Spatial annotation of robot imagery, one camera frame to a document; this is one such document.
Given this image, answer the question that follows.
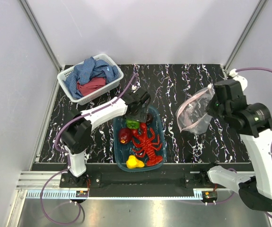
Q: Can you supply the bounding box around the dark fake plum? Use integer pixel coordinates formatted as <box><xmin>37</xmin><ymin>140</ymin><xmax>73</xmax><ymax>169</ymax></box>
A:
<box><xmin>146</xmin><ymin>113</ymin><xmax>154</xmax><ymax>124</ymax></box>

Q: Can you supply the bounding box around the green fake vegetable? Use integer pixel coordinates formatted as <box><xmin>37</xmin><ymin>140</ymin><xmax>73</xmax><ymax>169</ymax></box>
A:
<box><xmin>126</xmin><ymin>119</ymin><xmax>140</xmax><ymax>130</ymax></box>

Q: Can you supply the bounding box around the clear zip top bag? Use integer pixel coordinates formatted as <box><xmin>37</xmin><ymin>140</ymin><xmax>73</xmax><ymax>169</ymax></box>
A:
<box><xmin>175</xmin><ymin>84</ymin><xmax>215</xmax><ymax>135</ymax></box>

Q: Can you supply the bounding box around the red fake apple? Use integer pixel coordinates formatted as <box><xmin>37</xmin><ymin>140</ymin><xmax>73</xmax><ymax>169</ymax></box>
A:
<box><xmin>118</xmin><ymin>128</ymin><xmax>132</xmax><ymax>144</ymax></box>

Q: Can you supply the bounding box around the red fake lobster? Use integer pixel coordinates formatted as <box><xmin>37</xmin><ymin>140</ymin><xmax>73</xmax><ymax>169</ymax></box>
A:
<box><xmin>132</xmin><ymin>122</ymin><xmax>163</xmax><ymax>166</ymax></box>

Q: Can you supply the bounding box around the yellow fake fruit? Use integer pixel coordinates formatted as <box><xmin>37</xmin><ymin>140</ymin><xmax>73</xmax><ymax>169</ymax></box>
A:
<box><xmin>126</xmin><ymin>155</ymin><xmax>145</xmax><ymax>169</ymax></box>

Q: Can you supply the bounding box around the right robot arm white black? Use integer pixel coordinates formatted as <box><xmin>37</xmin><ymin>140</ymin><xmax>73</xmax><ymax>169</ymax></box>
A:
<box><xmin>199</xmin><ymin>79</ymin><xmax>272</xmax><ymax>212</ymax></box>

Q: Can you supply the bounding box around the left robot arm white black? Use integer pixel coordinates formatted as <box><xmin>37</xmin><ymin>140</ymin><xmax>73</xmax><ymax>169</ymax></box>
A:
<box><xmin>57</xmin><ymin>89</ymin><xmax>151</xmax><ymax>187</ymax></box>

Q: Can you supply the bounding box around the blue plastic container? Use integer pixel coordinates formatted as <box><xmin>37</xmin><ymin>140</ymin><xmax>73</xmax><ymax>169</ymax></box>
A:
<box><xmin>113</xmin><ymin>105</ymin><xmax>167</xmax><ymax>172</ymax></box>

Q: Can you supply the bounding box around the red cloth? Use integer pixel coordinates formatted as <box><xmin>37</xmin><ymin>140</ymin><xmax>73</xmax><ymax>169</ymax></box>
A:
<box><xmin>77</xmin><ymin>77</ymin><xmax>106</xmax><ymax>96</ymax></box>

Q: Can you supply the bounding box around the blue patterned cloth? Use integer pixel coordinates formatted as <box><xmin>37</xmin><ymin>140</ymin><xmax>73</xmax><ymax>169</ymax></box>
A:
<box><xmin>64</xmin><ymin>57</ymin><xmax>120</xmax><ymax>99</ymax></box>

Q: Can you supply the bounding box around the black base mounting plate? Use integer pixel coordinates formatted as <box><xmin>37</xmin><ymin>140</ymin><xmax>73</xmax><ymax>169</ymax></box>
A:
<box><xmin>60</xmin><ymin>169</ymin><xmax>210</xmax><ymax>188</ymax></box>

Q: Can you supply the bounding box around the white plastic basket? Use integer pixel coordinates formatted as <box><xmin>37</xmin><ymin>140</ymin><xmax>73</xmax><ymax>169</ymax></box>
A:
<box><xmin>57</xmin><ymin>54</ymin><xmax>124</xmax><ymax>105</ymax></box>

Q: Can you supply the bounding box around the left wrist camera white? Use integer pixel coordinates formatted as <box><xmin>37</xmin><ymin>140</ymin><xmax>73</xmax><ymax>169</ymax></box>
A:
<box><xmin>132</xmin><ymin>85</ymin><xmax>138</xmax><ymax>92</ymax></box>

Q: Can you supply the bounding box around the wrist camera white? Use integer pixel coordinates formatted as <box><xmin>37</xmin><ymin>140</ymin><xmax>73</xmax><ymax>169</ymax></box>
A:
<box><xmin>132</xmin><ymin>85</ymin><xmax>138</xmax><ymax>92</ymax></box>
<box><xmin>228</xmin><ymin>69</ymin><xmax>248</xmax><ymax>91</ymax></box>

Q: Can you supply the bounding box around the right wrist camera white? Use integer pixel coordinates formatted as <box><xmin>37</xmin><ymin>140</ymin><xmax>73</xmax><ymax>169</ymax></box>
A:
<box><xmin>228</xmin><ymin>69</ymin><xmax>248</xmax><ymax>91</ymax></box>

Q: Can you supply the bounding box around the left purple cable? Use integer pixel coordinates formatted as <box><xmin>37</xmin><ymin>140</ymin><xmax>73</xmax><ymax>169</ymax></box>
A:
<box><xmin>40</xmin><ymin>73</ymin><xmax>139</xmax><ymax>224</ymax></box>

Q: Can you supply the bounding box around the aluminium frame rail front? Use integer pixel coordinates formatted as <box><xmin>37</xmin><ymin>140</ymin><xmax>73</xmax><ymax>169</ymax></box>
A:
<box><xmin>16</xmin><ymin>171</ymin><xmax>61</xmax><ymax>190</ymax></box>

